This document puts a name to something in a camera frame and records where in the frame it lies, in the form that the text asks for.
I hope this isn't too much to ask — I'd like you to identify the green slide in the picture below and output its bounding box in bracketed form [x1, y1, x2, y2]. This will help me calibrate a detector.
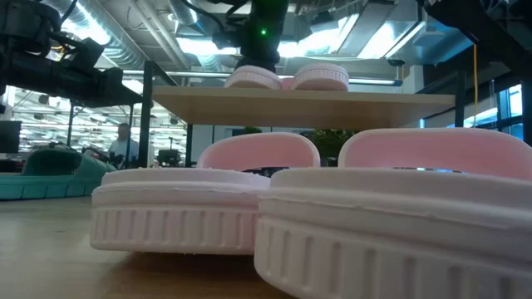
[0, 148, 118, 201]

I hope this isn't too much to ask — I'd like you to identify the artificial potted plant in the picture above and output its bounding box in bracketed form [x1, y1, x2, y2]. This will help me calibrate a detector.
[307, 128, 359, 168]

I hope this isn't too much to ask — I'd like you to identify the wooden shelf black frame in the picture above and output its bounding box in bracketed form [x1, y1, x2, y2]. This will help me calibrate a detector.
[138, 60, 467, 170]

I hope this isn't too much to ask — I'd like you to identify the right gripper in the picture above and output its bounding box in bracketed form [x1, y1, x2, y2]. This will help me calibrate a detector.
[235, 0, 291, 72]

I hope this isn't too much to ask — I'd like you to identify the person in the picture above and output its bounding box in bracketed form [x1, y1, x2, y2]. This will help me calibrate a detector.
[107, 122, 140, 169]

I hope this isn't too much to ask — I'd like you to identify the pink slide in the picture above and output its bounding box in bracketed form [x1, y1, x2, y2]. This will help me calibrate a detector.
[90, 131, 321, 256]
[289, 62, 351, 92]
[224, 65, 284, 91]
[253, 127, 532, 299]

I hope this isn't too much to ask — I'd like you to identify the black monitor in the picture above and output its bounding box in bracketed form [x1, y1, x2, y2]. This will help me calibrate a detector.
[0, 120, 22, 154]

